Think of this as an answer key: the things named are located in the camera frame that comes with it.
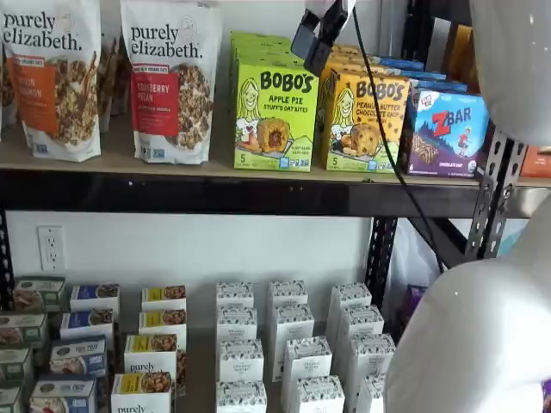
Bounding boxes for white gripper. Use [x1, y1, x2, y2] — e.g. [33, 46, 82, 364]
[291, 0, 358, 78]

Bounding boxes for green Bobo's apple pie box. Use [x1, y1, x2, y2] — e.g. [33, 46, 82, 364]
[229, 29, 294, 44]
[233, 63, 320, 172]
[231, 39, 299, 55]
[232, 49, 305, 69]

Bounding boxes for blue Zbar snack box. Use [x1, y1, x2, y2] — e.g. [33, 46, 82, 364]
[406, 69, 448, 83]
[399, 88, 492, 178]
[378, 55, 425, 72]
[411, 79, 470, 95]

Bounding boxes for tan shelf board with bags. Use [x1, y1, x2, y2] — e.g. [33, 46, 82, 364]
[0, 109, 490, 187]

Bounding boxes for orange snack box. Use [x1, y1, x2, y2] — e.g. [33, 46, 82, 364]
[519, 145, 551, 178]

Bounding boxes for yellow purely elizabeth box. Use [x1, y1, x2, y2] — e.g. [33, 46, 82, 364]
[110, 371, 174, 413]
[140, 284, 188, 313]
[123, 333, 179, 379]
[137, 308, 188, 344]

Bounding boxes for blue oatmeal box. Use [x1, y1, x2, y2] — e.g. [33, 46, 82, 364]
[59, 307, 115, 345]
[70, 282, 121, 320]
[49, 336, 108, 379]
[28, 377, 97, 413]

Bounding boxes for green oatmeal box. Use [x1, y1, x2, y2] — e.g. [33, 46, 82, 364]
[0, 347, 34, 385]
[0, 385, 23, 413]
[0, 312, 49, 349]
[14, 276, 66, 314]

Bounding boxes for yellow orange package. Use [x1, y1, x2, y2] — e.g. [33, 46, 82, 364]
[443, 23, 480, 89]

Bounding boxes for red label granola bag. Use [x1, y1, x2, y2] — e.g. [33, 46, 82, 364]
[120, 0, 223, 166]

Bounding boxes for white granola bag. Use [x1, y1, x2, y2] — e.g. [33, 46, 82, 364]
[0, 42, 19, 143]
[99, 34, 133, 133]

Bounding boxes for white plastic bag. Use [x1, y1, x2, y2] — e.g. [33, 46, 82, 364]
[389, 219, 444, 311]

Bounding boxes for white floral pattern carton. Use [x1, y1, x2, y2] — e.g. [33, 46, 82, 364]
[294, 375, 346, 413]
[270, 303, 316, 362]
[214, 379, 269, 413]
[347, 332, 397, 401]
[281, 336, 333, 391]
[329, 281, 373, 341]
[268, 280, 309, 311]
[337, 304, 386, 349]
[218, 338, 265, 384]
[215, 305, 258, 344]
[356, 373, 388, 413]
[214, 281, 256, 311]

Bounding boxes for orange label granola bag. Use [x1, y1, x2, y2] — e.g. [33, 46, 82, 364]
[0, 0, 103, 163]

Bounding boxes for small purple package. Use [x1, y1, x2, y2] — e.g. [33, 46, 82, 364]
[402, 283, 430, 328]

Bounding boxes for purely elizabeth small boxes group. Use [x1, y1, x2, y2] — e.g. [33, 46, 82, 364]
[0, 296, 388, 413]

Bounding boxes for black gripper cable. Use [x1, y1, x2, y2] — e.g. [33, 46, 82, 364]
[350, 6, 447, 274]

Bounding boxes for black metal rack frame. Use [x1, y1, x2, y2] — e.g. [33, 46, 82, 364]
[0, 0, 530, 313]

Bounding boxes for white wall outlet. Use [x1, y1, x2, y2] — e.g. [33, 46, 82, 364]
[36, 225, 68, 272]

